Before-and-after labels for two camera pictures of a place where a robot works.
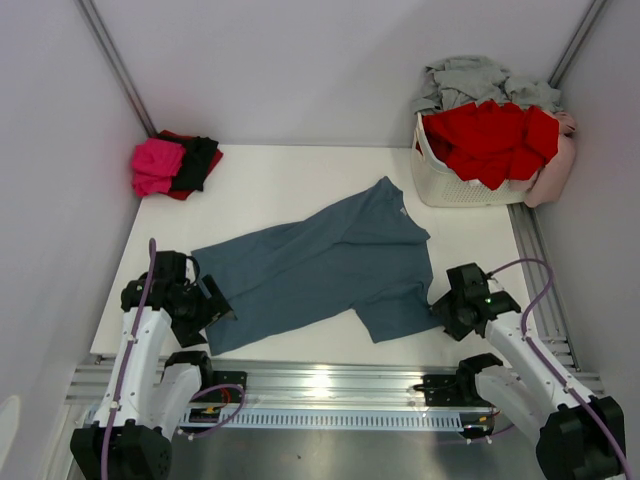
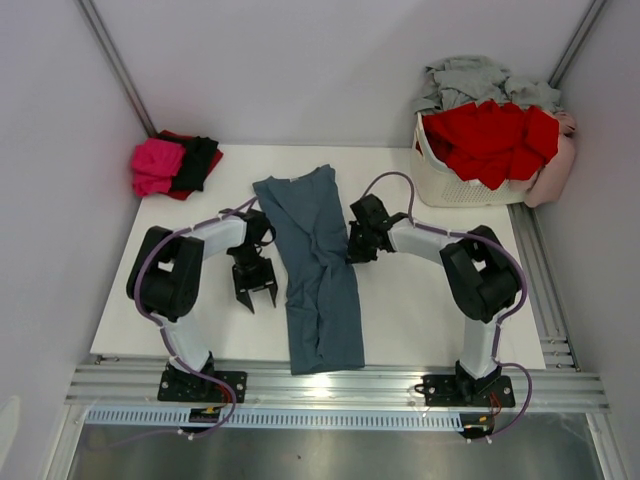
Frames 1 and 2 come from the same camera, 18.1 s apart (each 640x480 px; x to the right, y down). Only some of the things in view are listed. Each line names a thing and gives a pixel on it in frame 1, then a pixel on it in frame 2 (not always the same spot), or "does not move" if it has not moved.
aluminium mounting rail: [328, 386] does not move
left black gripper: [215, 306] -> [266, 276]
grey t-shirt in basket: [463, 80] does not move
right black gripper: [441, 307] -> [355, 255]
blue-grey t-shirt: [365, 254] -> [323, 315]
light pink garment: [556, 173] does not move
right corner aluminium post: [559, 72] does not move
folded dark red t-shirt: [174, 134] does not move
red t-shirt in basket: [492, 142] does not move
